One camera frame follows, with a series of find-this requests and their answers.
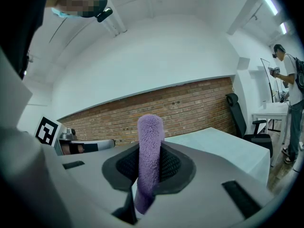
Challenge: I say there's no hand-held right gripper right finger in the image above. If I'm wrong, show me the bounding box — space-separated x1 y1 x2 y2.
140 141 274 228

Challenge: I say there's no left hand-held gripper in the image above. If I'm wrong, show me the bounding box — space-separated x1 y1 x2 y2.
35 116 116 156

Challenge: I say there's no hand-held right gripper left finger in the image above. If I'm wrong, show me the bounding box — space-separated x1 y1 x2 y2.
43 142 140 228

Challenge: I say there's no purple fluffy cloth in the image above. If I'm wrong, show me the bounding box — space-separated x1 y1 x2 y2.
133 114 166 215

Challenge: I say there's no person's left hand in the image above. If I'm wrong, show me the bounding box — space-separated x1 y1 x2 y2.
61 143 84 155

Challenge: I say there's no light blue flower tablecloth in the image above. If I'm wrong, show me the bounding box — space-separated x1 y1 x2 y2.
163 126 273 192

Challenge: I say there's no black office chair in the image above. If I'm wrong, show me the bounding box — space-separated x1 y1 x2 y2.
225 93 274 167

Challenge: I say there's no white desk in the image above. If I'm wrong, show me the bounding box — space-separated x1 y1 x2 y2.
251 102 293 152

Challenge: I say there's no blue face mask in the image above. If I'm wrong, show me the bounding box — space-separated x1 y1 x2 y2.
51 7 79 19

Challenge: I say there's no person's black shirt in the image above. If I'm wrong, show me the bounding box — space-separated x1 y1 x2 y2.
0 0 53 80

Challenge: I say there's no black head-worn camera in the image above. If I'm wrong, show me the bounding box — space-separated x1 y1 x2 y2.
94 0 114 23

